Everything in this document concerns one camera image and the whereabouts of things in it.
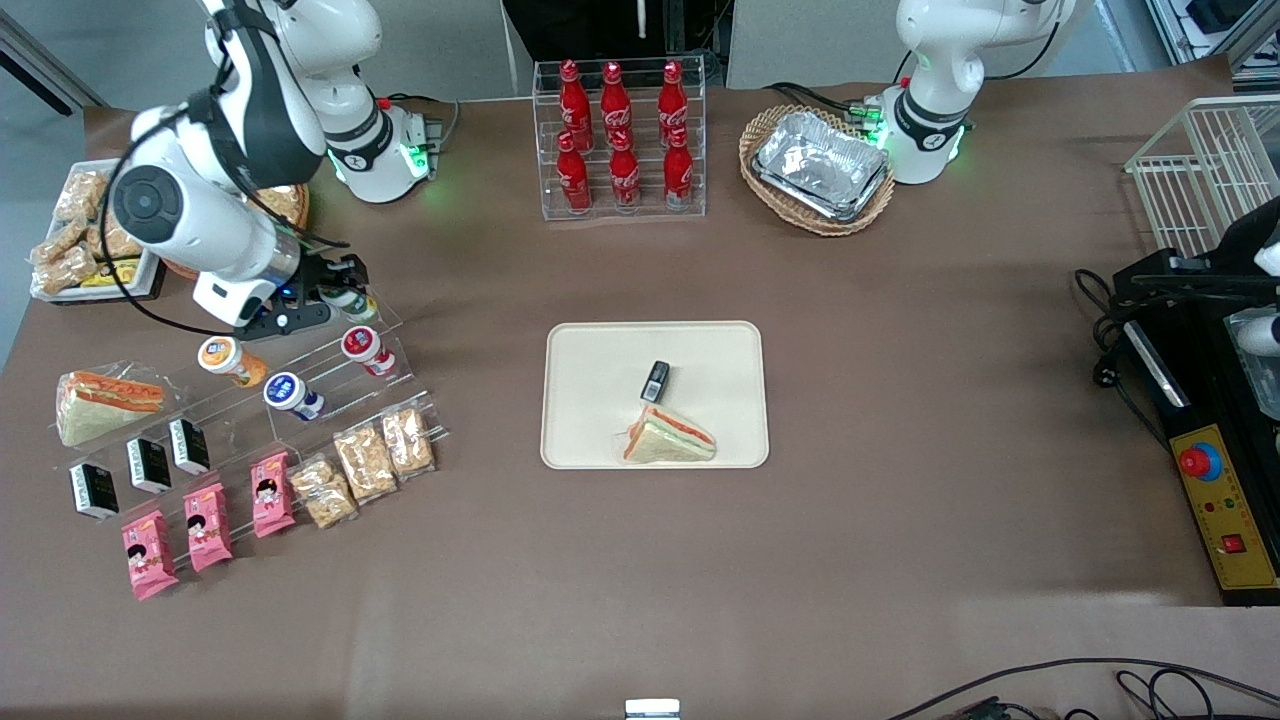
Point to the red cola bottle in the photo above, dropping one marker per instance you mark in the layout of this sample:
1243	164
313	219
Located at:
615	100
573	175
672	100
572	100
678	175
625	175

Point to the white snack tray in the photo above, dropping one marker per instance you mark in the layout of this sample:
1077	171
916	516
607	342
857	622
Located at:
148	270

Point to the dark metal bar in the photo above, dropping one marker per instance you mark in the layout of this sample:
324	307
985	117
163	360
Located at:
40	70

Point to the red rocker switch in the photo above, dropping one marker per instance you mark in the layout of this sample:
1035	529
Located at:
1233	544

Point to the clear acrylic display stand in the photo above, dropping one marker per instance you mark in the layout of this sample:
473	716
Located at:
240	425

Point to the small silver device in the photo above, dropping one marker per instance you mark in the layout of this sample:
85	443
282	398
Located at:
652	709

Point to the black cabinet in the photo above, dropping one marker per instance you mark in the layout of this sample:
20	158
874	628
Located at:
600	25

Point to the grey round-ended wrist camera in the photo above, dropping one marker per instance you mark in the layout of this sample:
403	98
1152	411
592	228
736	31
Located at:
285	320

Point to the wrapped triangle sandwich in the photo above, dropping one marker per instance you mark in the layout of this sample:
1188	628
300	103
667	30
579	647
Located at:
105	405
665	440

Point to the aluminium foil container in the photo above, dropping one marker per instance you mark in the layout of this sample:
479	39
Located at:
820	165

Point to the cream plastic tray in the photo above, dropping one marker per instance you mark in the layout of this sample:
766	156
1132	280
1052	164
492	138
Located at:
600	420

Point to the green gum bottle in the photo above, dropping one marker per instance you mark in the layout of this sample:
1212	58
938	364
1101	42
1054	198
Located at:
352	303

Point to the grey shelf unit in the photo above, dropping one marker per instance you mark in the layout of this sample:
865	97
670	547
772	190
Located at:
1210	30

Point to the clear cracker pack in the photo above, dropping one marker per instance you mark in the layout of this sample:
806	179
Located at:
365	462
325	492
408	440

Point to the brown pastry pack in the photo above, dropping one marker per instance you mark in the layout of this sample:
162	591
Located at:
58	240
115	242
65	272
82	192

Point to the round wicker basket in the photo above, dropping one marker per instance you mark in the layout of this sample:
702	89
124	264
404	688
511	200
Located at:
770	205

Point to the yellow snack pack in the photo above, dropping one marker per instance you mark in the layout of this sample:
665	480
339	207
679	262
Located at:
110	274

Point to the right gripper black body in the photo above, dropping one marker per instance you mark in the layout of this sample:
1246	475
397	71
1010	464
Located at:
322	274

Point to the pink snack pack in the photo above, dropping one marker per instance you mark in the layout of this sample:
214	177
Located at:
207	527
272	495
148	555

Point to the blue gum bottle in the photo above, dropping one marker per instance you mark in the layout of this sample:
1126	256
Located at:
288	392

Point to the red gum bottle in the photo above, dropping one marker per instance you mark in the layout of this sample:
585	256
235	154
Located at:
363	348

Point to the black sealing machine yellow panel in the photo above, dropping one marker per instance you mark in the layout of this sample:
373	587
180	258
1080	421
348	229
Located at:
1200	400

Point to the orange gum bottle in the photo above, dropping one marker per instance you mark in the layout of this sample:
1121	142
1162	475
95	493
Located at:
222	357

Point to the red emergency stop button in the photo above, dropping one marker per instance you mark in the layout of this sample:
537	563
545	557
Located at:
1195	460

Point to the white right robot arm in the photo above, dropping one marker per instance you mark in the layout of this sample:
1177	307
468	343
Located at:
215	235

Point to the black gum box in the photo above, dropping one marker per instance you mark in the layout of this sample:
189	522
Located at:
190	446
93	490
148	465
655	380

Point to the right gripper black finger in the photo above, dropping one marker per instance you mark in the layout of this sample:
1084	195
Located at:
352	268
328	300

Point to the clear acrylic bottle rack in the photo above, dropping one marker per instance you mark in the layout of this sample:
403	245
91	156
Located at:
645	205

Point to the shiny metal tray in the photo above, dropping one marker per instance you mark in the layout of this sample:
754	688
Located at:
1250	385

